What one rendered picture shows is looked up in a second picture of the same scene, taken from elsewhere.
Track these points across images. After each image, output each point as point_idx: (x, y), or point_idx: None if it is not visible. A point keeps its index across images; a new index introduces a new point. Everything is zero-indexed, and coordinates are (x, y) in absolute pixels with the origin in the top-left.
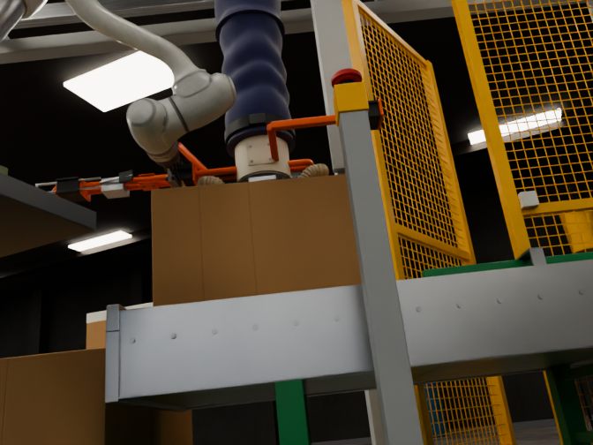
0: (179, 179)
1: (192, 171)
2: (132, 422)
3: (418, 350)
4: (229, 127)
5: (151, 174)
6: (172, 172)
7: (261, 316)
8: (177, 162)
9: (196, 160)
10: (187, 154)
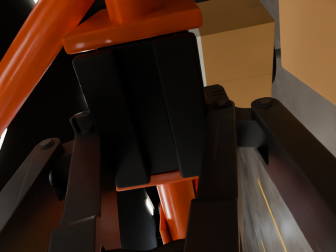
0: (230, 126)
1: (133, 37)
2: None
3: None
4: None
5: (167, 239)
6: (241, 229)
7: None
8: (101, 165)
9: (32, 30)
10: (14, 88)
